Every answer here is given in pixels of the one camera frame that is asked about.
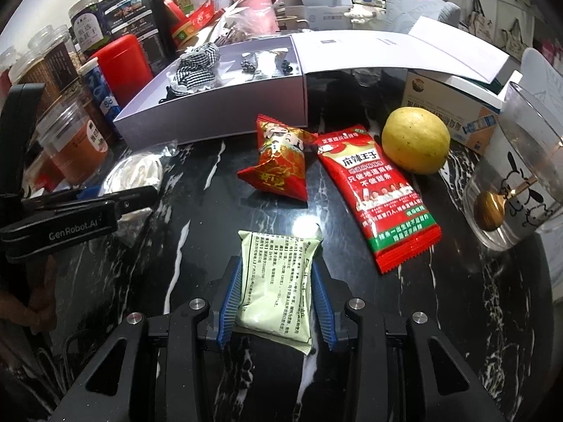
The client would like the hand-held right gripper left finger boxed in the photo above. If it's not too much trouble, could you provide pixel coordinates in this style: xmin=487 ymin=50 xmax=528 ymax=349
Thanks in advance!
xmin=46 ymin=255 xmax=243 ymax=422

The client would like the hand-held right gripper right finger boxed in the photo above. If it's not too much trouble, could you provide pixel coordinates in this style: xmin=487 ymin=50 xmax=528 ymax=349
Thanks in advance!
xmin=313 ymin=258 xmax=506 ymax=422

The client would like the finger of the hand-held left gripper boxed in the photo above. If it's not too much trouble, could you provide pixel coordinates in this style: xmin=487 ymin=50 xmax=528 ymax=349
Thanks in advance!
xmin=22 ymin=185 xmax=160 ymax=212

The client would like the clear plastic bag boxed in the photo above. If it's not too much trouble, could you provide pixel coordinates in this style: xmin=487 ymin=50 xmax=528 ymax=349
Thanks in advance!
xmin=99 ymin=141 xmax=179 ymax=247

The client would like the pale green sachet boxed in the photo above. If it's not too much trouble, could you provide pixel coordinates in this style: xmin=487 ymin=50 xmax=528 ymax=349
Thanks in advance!
xmin=235 ymin=224 xmax=324 ymax=354

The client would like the white gift box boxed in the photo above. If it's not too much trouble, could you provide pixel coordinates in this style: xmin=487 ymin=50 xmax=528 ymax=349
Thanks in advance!
xmin=112 ymin=15 xmax=522 ymax=146

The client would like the black white checkered cloth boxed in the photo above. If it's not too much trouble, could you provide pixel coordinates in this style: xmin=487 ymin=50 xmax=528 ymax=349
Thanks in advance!
xmin=165 ymin=43 xmax=221 ymax=97

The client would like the silver foil packet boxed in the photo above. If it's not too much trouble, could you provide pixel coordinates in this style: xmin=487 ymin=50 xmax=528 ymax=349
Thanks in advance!
xmin=240 ymin=49 xmax=296 ymax=75

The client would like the person's left hand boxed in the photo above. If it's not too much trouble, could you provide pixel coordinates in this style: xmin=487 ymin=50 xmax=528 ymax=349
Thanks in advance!
xmin=0 ymin=290 xmax=60 ymax=332

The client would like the clear cup of orange powder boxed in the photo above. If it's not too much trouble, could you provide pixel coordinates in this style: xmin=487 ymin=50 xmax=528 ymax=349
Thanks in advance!
xmin=35 ymin=97 xmax=110 ymax=185

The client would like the blue tablet tube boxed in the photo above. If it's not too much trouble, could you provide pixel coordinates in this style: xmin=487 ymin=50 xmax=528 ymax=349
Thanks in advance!
xmin=80 ymin=59 xmax=121 ymax=133

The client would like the large red snack packet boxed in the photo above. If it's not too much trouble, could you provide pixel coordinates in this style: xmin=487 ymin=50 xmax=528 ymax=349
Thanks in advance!
xmin=316 ymin=124 xmax=442 ymax=275

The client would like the red canister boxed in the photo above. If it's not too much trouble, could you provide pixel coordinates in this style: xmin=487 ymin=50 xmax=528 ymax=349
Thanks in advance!
xmin=90 ymin=34 xmax=154 ymax=97

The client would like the small red candy packet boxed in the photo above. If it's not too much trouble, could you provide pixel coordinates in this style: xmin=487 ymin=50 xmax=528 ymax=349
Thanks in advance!
xmin=238 ymin=114 xmax=318 ymax=203

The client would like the row of clear spice jars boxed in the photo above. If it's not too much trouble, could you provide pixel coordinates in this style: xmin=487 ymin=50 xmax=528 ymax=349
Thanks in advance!
xmin=0 ymin=24 xmax=89 ymax=150

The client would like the black printed pouch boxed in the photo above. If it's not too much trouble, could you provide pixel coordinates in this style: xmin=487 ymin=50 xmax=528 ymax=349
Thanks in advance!
xmin=99 ymin=0 xmax=177 ymax=75

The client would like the black-label clear jar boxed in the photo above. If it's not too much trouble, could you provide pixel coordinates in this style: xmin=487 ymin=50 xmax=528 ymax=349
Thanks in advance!
xmin=68 ymin=0 xmax=110 ymax=58

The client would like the red paper packet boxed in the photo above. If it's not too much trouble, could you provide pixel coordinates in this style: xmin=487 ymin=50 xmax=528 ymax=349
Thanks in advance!
xmin=171 ymin=0 xmax=221 ymax=38

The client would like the gold spoon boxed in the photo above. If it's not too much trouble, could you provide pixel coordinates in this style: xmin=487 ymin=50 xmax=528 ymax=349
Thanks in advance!
xmin=474 ymin=171 xmax=542 ymax=231

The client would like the yellow lemon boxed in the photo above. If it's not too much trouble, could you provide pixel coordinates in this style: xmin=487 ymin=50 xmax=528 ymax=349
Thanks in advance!
xmin=381 ymin=106 xmax=451 ymax=175

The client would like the pink cup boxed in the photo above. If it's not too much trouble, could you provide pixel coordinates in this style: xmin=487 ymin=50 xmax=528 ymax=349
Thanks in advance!
xmin=231 ymin=0 xmax=280 ymax=31

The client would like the cream medicine box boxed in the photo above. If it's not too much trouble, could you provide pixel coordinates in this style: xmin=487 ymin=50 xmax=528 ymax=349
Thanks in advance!
xmin=402 ymin=70 xmax=502 ymax=155

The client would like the glass mug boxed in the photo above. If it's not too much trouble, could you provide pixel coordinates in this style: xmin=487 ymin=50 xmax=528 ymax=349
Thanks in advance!
xmin=464 ymin=81 xmax=563 ymax=251

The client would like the white teal-edged box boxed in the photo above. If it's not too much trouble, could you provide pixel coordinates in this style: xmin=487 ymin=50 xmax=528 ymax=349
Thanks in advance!
xmin=442 ymin=75 xmax=515 ymax=113

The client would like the grey open carton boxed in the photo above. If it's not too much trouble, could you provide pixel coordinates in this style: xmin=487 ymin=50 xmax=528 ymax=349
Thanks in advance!
xmin=281 ymin=0 xmax=353 ymax=27

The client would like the white astronaut figure jar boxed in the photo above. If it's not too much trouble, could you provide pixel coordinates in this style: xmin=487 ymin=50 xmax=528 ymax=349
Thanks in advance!
xmin=345 ymin=0 xmax=388 ymax=25

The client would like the chair with pale blue cover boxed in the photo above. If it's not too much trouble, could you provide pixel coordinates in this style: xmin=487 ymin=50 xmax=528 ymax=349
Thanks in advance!
xmin=385 ymin=0 xmax=460 ymax=36
xmin=519 ymin=48 xmax=563 ymax=97

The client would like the cream tote bag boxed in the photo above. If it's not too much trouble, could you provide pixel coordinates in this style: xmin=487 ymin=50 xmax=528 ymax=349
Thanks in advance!
xmin=460 ymin=0 xmax=493 ymax=36
xmin=501 ymin=18 xmax=535 ymax=60

